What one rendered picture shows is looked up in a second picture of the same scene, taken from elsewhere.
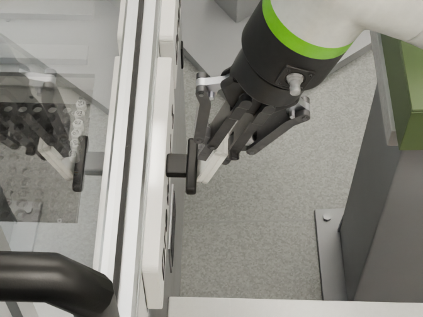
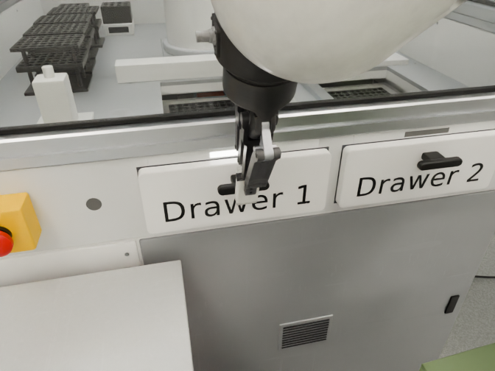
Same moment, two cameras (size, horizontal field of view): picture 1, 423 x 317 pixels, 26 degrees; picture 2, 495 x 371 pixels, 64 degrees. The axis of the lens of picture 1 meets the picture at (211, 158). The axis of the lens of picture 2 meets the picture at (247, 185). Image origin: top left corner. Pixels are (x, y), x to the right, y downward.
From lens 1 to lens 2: 0.86 m
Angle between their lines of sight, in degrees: 55
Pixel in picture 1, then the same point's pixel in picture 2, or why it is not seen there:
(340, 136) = not seen: outside the picture
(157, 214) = (185, 167)
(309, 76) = (213, 32)
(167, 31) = (352, 148)
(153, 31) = (323, 110)
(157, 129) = not seen: hidden behind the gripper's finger
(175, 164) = not seen: hidden behind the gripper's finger
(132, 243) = (130, 126)
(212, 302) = (178, 284)
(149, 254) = (150, 169)
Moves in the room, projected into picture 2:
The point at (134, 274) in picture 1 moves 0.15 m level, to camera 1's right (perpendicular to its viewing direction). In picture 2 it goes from (104, 130) to (97, 193)
